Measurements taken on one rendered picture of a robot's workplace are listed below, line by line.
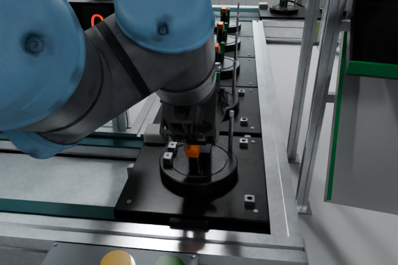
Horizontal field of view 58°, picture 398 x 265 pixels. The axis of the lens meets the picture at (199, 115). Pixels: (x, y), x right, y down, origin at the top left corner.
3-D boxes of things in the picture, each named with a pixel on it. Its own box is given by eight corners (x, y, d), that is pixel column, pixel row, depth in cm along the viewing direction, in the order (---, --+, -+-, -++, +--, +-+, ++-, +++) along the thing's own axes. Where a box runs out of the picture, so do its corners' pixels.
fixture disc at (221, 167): (236, 197, 58) (237, 187, 57) (151, 190, 60) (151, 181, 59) (237, 149, 71) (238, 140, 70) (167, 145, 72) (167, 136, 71)
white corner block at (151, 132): (166, 151, 73) (164, 135, 71) (144, 150, 74) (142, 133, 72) (170, 139, 77) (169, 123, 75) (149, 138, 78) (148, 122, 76)
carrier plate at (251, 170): (268, 231, 54) (269, 221, 53) (114, 219, 57) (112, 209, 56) (261, 145, 75) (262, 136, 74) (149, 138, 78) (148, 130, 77)
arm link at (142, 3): (82, -14, 27) (176, -69, 28) (122, 55, 38) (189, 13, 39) (134, 61, 25) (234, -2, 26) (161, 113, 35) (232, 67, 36)
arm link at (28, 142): (-67, 71, 23) (83, -16, 24) (10, 94, 34) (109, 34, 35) (1, 174, 23) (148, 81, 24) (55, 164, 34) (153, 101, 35)
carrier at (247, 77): (257, 93, 98) (261, 49, 92) (170, 90, 100) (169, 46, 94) (254, 63, 119) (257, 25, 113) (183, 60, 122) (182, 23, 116)
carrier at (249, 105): (261, 141, 77) (266, 87, 71) (150, 135, 79) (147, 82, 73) (257, 94, 98) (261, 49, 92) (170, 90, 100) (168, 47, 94)
